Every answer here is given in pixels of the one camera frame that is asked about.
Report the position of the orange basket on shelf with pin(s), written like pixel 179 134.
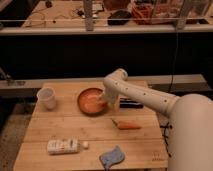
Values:
pixel 142 14

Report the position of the black object on shelf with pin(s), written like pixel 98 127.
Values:
pixel 119 17

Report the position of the white lotion bottle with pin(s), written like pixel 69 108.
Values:
pixel 65 146

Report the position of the orange carrot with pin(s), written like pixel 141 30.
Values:
pixel 126 125

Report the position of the orange ceramic bowl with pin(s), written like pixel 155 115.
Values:
pixel 90 103

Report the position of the blue folded cloth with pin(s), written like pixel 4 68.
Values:
pixel 110 158

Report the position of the translucent plastic cup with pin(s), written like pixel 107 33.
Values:
pixel 46 96

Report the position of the black rectangular box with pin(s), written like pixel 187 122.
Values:
pixel 128 103

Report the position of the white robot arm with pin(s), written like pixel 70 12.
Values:
pixel 190 143

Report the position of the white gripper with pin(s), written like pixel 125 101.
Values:
pixel 110 97

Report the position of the metal rail beam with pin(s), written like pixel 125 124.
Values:
pixel 177 83

